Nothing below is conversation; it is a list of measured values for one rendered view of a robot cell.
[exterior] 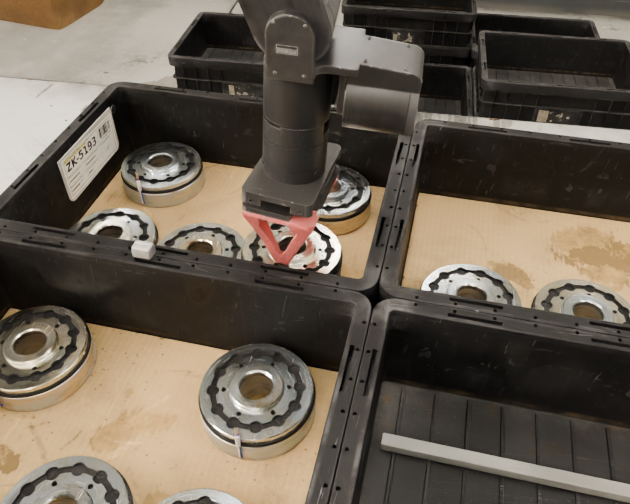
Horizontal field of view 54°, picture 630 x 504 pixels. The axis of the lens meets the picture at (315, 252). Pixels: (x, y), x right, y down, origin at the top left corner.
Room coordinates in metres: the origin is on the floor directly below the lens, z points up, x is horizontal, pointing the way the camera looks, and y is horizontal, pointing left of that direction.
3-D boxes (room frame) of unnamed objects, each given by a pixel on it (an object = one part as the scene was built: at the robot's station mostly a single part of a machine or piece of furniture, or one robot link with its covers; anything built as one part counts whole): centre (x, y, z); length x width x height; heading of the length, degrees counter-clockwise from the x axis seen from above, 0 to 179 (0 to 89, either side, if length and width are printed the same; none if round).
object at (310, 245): (0.46, 0.02, 0.90); 0.05 x 0.05 x 0.01
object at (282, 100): (0.46, 0.01, 1.07); 0.07 x 0.06 x 0.07; 81
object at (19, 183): (0.56, 0.11, 0.92); 0.40 x 0.30 x 0.02; 77
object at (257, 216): (0.45, 0.03, 0.94); 0.07 x 0.07 x 0.09; 73
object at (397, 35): (1.96, -0.30, 0.37); 0.40 x 0.30 x 0.45; 81
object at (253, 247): (0.46, 0.02, 0.89); 0.10 x 0.10 x 0.01
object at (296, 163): (0.46, 0.02, 1.01); 0.10 x 0.07 x 0.07; 163
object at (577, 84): (1.50, -0.63, 0.37); 0.40 x 0.30 x 0.45; 81
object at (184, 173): (0.66, 0.20, 0.86); 0.10 x 0.10 x 0.01
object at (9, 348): (0.36, 0.27, 0.86); 0.05 x 0.05 x 0.01
